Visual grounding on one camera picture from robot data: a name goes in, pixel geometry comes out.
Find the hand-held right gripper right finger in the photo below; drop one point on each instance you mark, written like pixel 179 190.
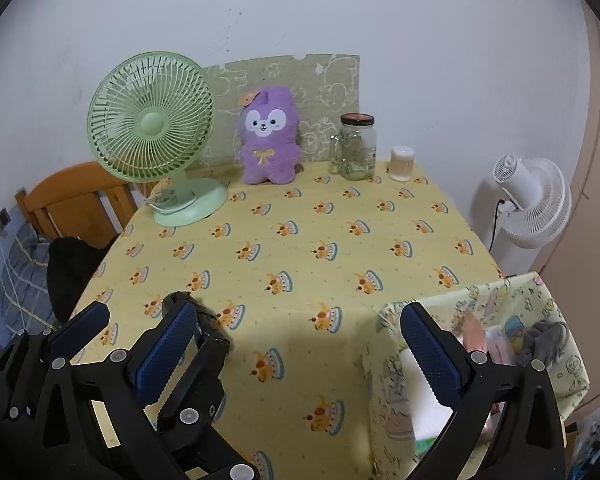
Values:
pixel 430 360

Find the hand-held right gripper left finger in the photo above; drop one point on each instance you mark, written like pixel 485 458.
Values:
pixel 167 350

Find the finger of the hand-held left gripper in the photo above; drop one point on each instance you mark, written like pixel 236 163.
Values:
pixel 80 327

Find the yellow printed fabric storage box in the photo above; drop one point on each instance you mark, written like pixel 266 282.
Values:
pixel 387 385

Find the dark cloth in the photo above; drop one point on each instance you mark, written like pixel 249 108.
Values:
pixel 210 325

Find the pink cloth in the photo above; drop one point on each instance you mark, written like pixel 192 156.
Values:
pixel 475 335

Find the grey cloth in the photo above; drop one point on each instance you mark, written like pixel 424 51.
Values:
pixel 545 340

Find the black garment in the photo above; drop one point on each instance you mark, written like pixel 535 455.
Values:
pixel 72 270

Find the white plastic packet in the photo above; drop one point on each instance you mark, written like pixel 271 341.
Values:
pixel 427 420

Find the clear packet with pink print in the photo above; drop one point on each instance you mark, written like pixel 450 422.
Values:
pixel 502 347

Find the blue plaid bedding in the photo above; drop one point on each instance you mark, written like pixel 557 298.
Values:
pixel 20 280

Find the wooden chair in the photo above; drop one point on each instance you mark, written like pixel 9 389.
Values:
pixel 65 200

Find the yellow printed tablecloth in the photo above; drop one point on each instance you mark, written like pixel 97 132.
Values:
pixel 300 260

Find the white standing fan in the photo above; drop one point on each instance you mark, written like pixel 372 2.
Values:
pixel 540 205

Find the cotton swab container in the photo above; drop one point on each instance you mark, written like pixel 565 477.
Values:
pixel 401 165

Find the green desk fan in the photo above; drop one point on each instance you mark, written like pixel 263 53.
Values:
pixel 150 125

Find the purple plush bunny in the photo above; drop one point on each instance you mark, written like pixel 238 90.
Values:
pixel 270 160

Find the glass jar with lid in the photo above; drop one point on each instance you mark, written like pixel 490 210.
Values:
pixel 357 155

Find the green printed mat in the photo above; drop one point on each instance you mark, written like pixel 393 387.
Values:
pixel 300 80

